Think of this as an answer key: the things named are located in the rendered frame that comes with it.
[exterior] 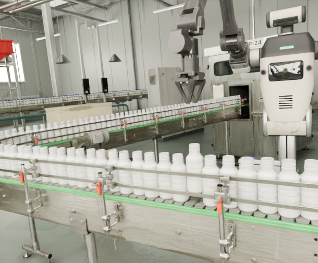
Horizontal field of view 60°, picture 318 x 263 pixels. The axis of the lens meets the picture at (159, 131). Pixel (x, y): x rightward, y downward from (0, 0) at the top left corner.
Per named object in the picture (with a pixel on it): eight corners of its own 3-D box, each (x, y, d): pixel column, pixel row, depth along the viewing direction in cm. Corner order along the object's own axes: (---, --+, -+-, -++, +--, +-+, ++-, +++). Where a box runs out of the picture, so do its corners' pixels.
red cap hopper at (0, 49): (-9, 161, 647) (-32, 37, 602) (-16, 157, 699) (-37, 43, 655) (31, 152, 708) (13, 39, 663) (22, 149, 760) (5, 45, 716)
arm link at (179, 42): (205, 16, 87) (180, 21, 91) (190, 7, 77) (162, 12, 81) (205, 55, 88) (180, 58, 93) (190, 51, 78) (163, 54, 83)
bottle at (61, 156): (65, 186, 122) (60, 150, 120) (56, 184, 125) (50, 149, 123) (75, 181, 128) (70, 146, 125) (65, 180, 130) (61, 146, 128)
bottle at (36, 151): (39, 181, 131) (34, 148, 129) (32, 180, 135) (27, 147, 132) (50, 178, 136) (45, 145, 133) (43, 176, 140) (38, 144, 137)
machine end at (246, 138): (252, 142, 621) (249, 51, 590) (315, 148, 527) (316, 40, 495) (209, 158, 515) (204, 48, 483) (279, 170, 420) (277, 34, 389)
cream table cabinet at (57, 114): (101, 156, 606) (95, 102, 587) (118, 160, 561) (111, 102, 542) (52, 169, 533) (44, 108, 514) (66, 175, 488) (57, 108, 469)
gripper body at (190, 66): (174, 78, 87) (173, 55, 86) (187, 79, 96) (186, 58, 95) (194, 76, 84) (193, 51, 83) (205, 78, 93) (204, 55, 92)
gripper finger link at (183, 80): (175, 104, 88) (173, 74, 87) (184, 103, 94) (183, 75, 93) (195, 103, 85) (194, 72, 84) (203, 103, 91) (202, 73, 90)
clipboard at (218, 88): (213, 102, 492) (212, 83, 487) (224, 102, 475) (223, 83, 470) (212, 102, 489) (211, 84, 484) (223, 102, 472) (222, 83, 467)
